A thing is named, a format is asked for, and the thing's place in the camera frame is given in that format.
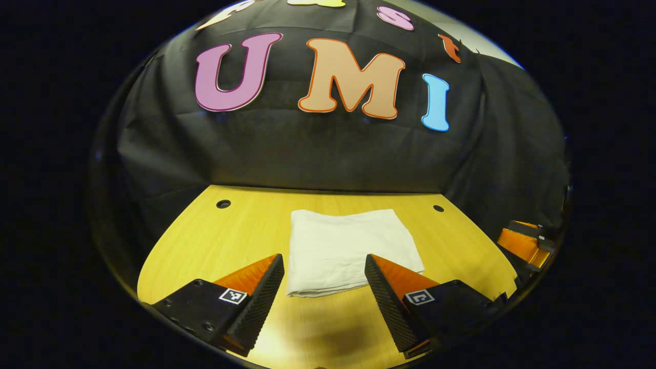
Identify white jeans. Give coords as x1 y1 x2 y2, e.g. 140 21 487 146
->
285 208 425 298

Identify black backdrop cloth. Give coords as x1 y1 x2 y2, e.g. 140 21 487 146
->
88 0 570 290

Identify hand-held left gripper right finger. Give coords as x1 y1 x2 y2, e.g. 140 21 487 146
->
364 254 509 360

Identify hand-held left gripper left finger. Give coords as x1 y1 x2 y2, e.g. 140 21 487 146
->
142 253 285 358

